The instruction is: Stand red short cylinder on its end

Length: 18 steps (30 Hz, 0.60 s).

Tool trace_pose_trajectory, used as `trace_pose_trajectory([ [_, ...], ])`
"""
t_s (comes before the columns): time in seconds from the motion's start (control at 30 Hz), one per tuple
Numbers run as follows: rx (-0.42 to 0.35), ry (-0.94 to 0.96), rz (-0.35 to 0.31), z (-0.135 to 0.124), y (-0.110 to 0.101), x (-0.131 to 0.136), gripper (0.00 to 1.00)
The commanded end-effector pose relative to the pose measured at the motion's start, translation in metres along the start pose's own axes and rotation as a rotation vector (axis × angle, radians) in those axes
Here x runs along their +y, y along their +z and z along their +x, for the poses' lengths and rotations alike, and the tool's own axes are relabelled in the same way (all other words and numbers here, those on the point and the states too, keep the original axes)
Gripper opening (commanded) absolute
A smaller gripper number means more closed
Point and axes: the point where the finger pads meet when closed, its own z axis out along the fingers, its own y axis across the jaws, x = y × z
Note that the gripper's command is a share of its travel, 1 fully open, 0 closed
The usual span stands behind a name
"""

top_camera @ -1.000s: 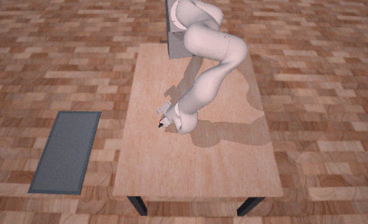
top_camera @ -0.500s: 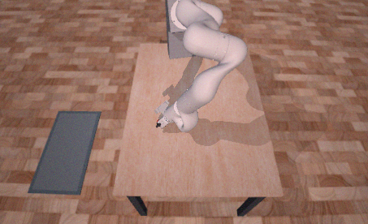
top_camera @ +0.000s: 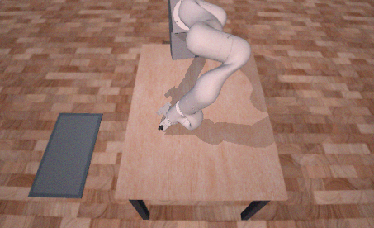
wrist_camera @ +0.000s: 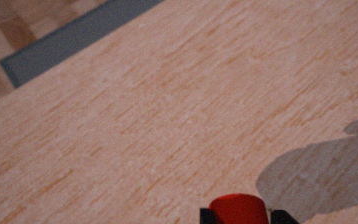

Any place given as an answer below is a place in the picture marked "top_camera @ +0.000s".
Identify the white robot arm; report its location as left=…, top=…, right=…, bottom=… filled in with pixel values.
left=156, top=0, right=251, bottom=131

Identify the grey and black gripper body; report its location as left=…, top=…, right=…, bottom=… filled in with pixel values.
left=159, top=117, right=172, bottom=131

